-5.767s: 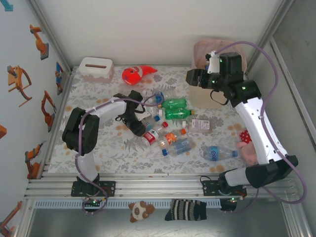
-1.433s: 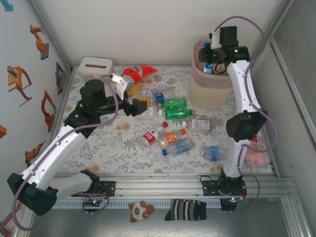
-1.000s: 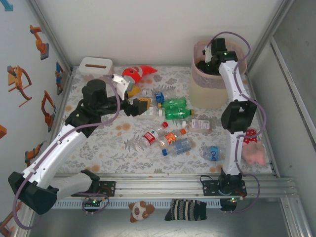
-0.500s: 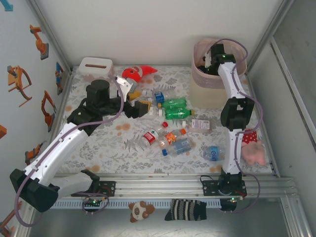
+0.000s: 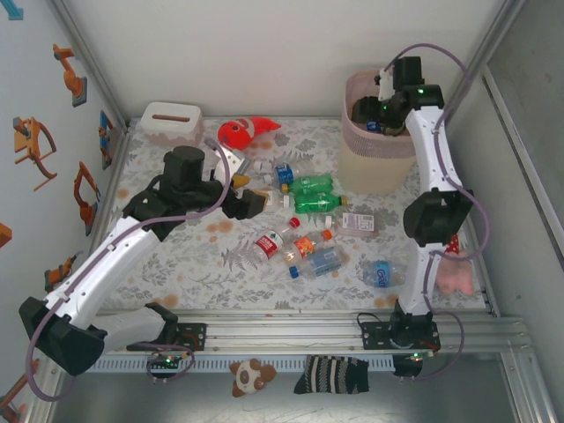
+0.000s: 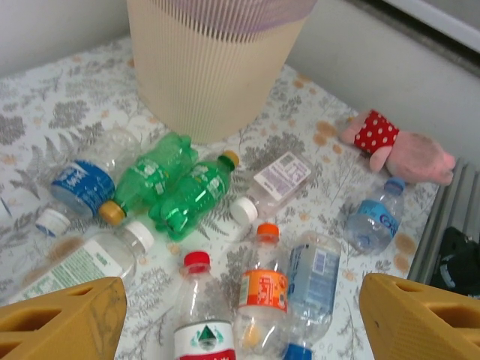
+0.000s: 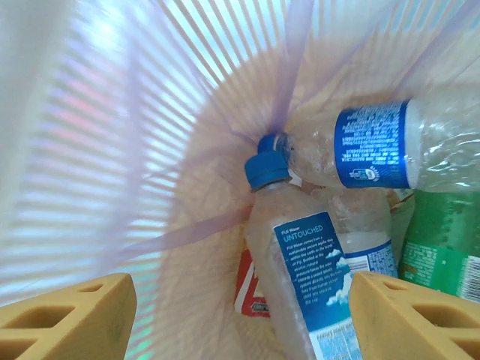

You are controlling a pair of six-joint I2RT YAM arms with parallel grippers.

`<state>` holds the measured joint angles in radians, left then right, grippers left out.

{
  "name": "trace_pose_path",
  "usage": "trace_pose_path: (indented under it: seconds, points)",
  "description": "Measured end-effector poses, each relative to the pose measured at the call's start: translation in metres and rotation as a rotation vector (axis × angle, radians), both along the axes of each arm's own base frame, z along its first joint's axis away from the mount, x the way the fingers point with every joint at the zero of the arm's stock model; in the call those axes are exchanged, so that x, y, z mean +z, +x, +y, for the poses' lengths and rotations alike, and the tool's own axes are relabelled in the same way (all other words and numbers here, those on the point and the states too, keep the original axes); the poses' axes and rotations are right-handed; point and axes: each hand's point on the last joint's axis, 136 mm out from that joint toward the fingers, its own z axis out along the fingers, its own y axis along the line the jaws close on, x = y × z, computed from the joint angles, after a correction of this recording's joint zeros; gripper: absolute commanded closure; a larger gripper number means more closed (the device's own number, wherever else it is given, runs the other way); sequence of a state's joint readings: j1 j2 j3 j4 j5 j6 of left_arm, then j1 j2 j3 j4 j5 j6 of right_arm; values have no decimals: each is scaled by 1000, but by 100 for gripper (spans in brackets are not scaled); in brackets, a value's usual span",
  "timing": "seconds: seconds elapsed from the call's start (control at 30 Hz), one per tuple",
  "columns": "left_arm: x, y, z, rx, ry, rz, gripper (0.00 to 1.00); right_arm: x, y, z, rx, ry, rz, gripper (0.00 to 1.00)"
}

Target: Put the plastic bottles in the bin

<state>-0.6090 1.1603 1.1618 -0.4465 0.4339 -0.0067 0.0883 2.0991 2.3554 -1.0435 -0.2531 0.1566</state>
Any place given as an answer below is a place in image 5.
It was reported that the red label bottle red cap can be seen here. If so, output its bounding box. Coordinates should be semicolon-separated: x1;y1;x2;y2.
250;216;303;263

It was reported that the Ganten water bottle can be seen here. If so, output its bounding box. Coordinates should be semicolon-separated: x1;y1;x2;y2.
361;258;411;288

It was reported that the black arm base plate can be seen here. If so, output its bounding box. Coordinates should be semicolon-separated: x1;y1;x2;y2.
126;323;208;353
360;320;442;353

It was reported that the orange claw wall sticker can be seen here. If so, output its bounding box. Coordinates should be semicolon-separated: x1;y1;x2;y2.
11;116;58;191

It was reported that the beige mesh bin pink liner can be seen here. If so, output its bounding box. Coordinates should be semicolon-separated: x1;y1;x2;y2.
338;68;418;195

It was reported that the pink label square bottle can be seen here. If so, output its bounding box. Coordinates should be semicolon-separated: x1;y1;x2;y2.
324;211;381;241

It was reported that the white slotted cable duct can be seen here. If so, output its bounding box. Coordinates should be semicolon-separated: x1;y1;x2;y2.
94;355;396;372

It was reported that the brown white panda plush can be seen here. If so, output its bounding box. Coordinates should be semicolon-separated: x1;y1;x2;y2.
228;357;278;399

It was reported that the floral tablecloth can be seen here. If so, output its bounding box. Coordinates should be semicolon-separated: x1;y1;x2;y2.
85;115;488;312

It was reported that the pale blue label water bottle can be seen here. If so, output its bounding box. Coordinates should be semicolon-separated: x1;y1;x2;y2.
288;245;352;280

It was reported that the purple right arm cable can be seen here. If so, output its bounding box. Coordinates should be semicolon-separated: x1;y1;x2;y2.
382;42;493;382

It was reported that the white green label bottle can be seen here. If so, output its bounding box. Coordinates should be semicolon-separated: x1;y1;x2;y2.
263;191;294;211

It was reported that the orange label bottle orange cap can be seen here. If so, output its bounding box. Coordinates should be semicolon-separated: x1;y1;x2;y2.
281;228;334;265

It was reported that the blue label bottle white cap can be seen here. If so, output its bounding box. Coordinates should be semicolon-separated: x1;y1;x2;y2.
263;160;316;187

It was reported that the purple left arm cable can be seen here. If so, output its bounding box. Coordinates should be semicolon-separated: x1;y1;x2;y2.
26;138;233;402

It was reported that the pink plush toy red hat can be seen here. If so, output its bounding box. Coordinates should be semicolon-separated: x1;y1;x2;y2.
434;234;477;296

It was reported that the green bottle yellow cap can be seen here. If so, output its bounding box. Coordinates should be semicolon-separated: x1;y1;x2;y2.
281;174;336;196
293;193;349;216

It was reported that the black white striped sock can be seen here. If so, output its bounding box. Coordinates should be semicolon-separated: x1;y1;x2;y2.
293;354;371;396

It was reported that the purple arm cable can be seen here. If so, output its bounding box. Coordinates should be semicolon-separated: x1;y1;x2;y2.
382;42;493;382
26;138;233;402

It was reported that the aluminium profile frame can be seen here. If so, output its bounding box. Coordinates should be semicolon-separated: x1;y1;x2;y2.
26;0;556;423

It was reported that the blue orange wall sticker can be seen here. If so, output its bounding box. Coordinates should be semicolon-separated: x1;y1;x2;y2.
99;109;116;171

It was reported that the white pink tissue box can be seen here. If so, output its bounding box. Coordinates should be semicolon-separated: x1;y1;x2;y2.
139;100;204;146

